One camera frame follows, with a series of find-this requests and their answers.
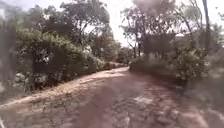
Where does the red brick path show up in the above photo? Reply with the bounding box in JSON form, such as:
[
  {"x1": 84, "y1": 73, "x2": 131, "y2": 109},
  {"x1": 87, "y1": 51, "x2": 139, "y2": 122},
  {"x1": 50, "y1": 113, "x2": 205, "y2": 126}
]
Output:
[{"x1": 0, "y1": 66, "x2": 224, "y2": 128}]

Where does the green bush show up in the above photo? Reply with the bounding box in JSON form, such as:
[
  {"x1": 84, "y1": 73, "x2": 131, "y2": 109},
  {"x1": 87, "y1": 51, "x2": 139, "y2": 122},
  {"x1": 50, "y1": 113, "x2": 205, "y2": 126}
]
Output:
[{"x1": 171, "y1": 46, "x2": 211, "y2": 83}]

